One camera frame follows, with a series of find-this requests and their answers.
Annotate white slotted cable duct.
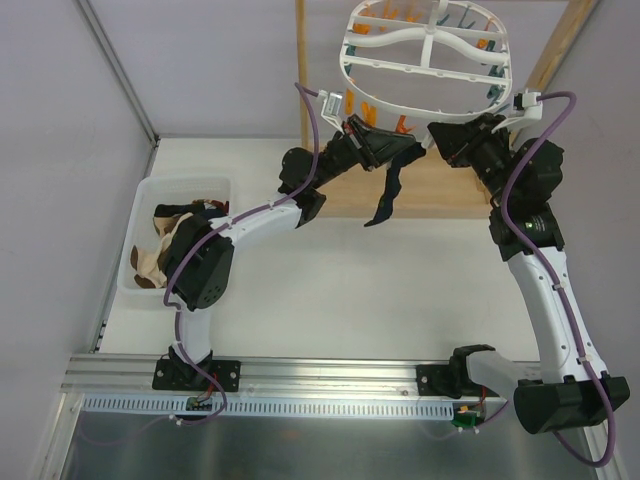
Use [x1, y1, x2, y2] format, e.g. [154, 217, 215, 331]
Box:
[83, 394, 454, 421]

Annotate white perforated plastic basket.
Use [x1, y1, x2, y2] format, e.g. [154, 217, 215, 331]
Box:
[117, 173, 235, 308]

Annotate wooden hanger stand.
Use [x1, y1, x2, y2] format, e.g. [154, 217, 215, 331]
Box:
[320, 1, 596, 218]

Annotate beige brown sock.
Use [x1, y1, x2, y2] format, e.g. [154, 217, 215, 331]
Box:
[130, 213, 193, 289]

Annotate white plastic clip hanger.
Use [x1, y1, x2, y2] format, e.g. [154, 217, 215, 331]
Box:
[339, 1, 514, 121]

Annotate navy santa sock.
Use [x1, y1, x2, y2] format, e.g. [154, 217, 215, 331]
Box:
[364, 142, 426, 227]

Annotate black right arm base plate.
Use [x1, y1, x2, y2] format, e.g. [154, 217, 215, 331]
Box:
[415, 364, 498, 400]

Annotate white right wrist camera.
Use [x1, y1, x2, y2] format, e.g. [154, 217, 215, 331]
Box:
[497, 89, 543, 132]

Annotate aluminium mounting rail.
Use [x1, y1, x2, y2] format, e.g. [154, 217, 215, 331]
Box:
[60, 352, 556, 399]

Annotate orange clothespin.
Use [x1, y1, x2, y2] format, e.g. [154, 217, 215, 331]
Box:
[344, 89, 355, 116]
[361, 102, 377, 127]
[395, 115, 415, 134]

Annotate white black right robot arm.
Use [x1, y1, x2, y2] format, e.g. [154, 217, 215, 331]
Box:
[428, 114, 630, 434]

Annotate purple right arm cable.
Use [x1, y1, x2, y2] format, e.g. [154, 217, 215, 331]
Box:
[500, 91, 617, 468]

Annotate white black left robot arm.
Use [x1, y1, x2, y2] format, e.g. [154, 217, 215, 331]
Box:
[152, 115, 426, 392]

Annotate pile of dark socks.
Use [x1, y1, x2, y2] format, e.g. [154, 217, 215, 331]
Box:
[153, 199, 230, 228]

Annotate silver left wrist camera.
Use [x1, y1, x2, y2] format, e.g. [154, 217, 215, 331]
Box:
[318, 90, 344, 132]

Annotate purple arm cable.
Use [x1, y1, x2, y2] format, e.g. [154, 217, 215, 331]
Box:
[162, 81, 331, 426]
[500, 91, 617, 468]

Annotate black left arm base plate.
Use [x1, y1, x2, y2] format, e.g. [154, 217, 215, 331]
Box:
[151, 357, 241, 393]

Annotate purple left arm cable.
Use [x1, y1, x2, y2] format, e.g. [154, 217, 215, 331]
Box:
[162, 81, 331, 426]

